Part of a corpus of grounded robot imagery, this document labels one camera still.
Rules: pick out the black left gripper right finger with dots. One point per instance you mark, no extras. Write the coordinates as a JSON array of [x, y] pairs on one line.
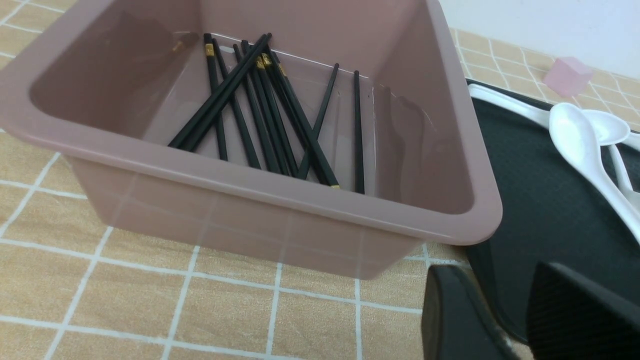
[[570, 317]]

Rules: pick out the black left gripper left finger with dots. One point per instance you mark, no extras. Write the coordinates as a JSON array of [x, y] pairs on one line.
[[456, 324]]

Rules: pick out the black plastic tray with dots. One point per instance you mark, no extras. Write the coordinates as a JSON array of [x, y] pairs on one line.
[[550, 214]]

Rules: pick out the white ceramic spoon small inverted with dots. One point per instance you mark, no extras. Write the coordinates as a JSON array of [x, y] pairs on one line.
[[623, 180]]

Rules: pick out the white ceramic spoon upright left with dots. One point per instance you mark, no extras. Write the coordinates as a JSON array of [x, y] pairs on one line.
[[574, 137]]

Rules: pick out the white ceramic spoon far left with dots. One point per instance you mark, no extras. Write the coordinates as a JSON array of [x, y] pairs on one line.
[[609, 129]]

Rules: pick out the pink translucent cube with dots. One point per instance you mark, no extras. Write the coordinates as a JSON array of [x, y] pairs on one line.
[[568, 76]]

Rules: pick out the pink plastic bin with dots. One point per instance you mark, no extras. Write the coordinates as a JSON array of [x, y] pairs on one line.
[[111, 83]]

